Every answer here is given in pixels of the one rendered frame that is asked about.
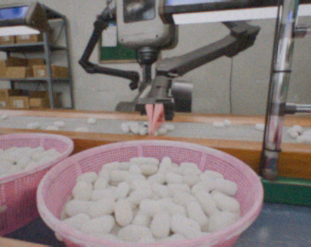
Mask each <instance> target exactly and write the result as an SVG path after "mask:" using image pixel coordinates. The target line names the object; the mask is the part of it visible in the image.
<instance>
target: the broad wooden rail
mask: <svg viewBox="0 0 311 247"><path fill-rule="evenodd" d="M0 115H7V116H29V117H43V118H83V119H89V118H91V116H97V117H98V120H123V121H149V120H148V115H143V117H141V115H140V112H130V111H113V110H59V109H41V108H3V107H0ZM225 120H229V121H230V122H231V124H242V125H255V126H256V124H265V115H242V114H223V113H186V112H175V117H174V119H173V120H172V121H164V122H176V123H203V124H213V123H214V122H215V121H219V122H222V123H223V122H224V121H225ZM295 125H299V126H300V127H308V128H311V116H296V115H286V116H285V119H284V126H295Z"/></svg>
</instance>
